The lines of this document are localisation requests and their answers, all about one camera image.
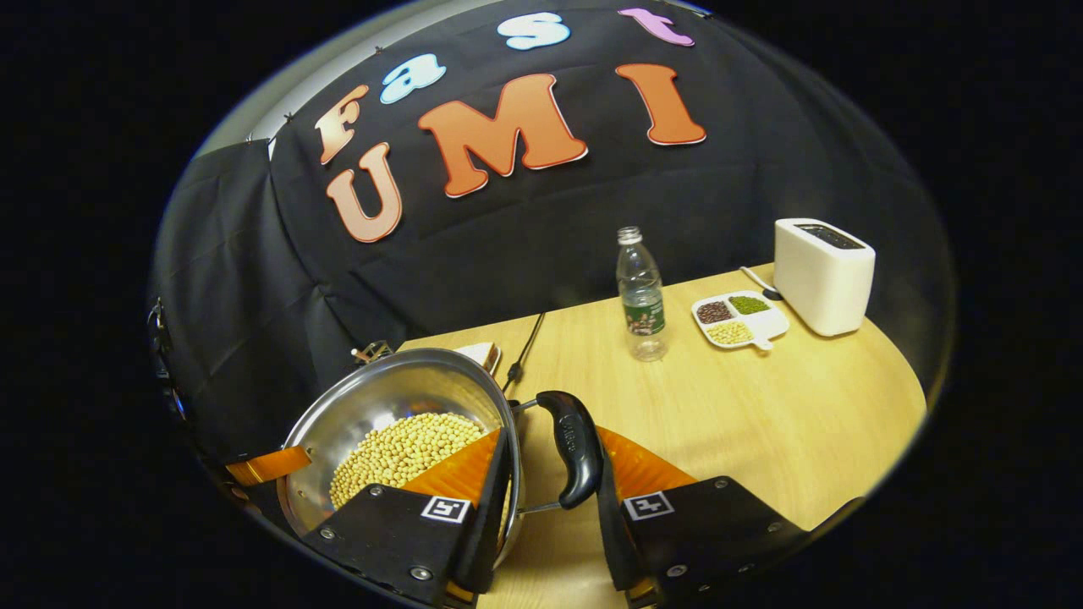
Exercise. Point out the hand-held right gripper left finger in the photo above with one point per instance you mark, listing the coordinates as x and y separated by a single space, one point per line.
492 507

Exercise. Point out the white toaster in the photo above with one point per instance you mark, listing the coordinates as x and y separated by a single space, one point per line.
821 279

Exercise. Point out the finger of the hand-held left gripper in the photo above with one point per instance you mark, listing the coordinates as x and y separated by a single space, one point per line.
266 465

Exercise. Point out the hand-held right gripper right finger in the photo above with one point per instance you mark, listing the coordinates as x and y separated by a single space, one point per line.
611 541

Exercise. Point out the pile of soybeans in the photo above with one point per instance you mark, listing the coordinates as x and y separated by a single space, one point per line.
398 452

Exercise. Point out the white divided bean dish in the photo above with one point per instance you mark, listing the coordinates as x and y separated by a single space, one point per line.
740 321

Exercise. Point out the black backdrop cloth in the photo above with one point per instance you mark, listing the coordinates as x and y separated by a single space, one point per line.
508 237

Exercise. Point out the small glass jar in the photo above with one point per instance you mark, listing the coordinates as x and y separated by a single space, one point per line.
372 351

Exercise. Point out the clear plastic water bottle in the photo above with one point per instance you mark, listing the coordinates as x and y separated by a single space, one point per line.
641 296

